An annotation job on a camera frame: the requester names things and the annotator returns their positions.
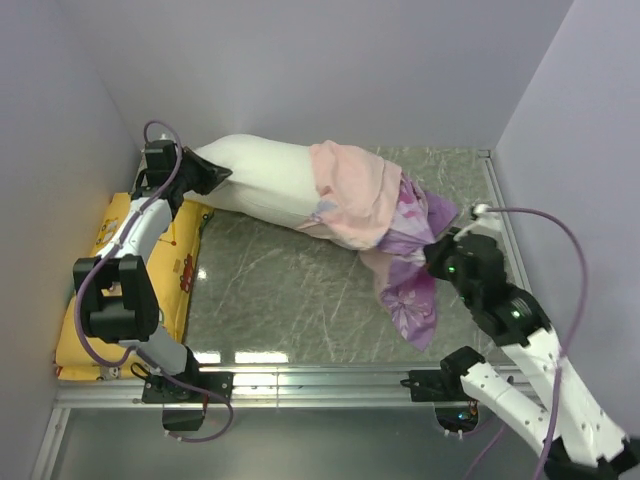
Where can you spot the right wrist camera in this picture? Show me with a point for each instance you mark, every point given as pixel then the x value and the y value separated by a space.
pixel 484 221

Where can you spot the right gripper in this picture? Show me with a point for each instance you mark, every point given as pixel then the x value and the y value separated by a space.
pixel 435 253

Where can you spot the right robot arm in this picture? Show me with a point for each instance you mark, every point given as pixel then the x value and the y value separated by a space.
pixel 571 434

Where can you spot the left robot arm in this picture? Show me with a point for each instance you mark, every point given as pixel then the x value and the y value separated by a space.
pixel 148 217

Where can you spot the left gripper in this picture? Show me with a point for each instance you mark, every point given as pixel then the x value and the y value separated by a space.
pixel 210 174

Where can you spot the aluminium front rail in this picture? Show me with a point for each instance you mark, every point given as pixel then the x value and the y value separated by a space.
pixel 268 386

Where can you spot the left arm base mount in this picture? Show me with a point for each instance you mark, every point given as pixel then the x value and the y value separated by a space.
pixel 185 403

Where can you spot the purple princess pillowcase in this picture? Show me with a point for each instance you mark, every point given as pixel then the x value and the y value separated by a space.
pixel 368 204

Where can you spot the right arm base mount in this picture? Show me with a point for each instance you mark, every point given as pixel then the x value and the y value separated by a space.
pixel 456 413

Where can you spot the white pillow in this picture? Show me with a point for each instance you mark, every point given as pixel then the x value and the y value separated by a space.
pixel 271 181

